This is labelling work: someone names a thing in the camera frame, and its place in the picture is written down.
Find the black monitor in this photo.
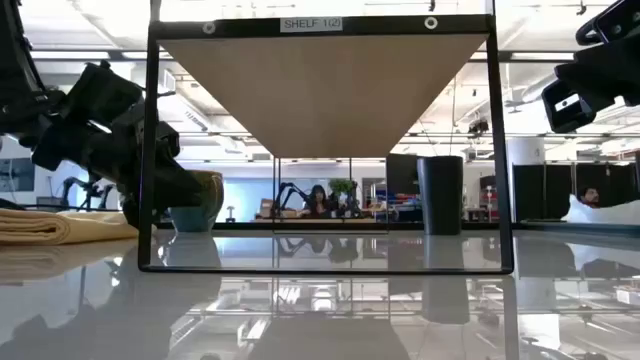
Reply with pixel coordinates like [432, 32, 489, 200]
[385, 152, 420, 197]

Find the person behind white sheet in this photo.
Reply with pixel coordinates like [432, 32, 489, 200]
[579, 186, 602, 209]

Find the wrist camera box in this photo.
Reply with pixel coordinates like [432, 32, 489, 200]
[541, 77, 602, 134]
[67, 59, 145, 129]

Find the white sheet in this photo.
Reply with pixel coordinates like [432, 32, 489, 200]
[561, 193, 640, 226]

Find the seated person at desk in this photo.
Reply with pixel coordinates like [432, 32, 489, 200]
[299, 184, 335, 219]

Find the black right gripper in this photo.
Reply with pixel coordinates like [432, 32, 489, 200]
[553, 45, 640, 109]

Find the white shelf label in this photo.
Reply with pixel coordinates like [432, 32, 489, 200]
[279, 16, 344, 34]

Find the white room column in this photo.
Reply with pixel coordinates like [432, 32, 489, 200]
[506, 136, 547, 222]

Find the green potted plant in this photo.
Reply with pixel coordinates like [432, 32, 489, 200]
[327, 177, 359, 202]

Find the tall black cup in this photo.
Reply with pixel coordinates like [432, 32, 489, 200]
[416, 155, 465, 236]

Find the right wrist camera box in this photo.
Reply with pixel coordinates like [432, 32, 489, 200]
[541, 77, 602, 134]

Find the olive brown ceramic mug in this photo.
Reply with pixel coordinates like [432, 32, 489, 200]
[168, 169, 225, 233]

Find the dark wall screen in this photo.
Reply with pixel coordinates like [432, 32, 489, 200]
[0, 157, 37, 194]

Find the black room partition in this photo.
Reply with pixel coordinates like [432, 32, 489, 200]
[511, 162, 640, 222]

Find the black-framed wooden shelf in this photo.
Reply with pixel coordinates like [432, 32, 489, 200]
[137, 0, 515, 275]

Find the yellow folded cloth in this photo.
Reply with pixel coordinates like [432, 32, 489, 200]
[0, 207, 142, 247]

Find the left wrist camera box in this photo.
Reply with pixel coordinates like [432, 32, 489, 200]
[67, 59, 145, 129]

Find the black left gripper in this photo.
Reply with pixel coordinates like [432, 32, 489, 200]
[30, 74, 205, 228]

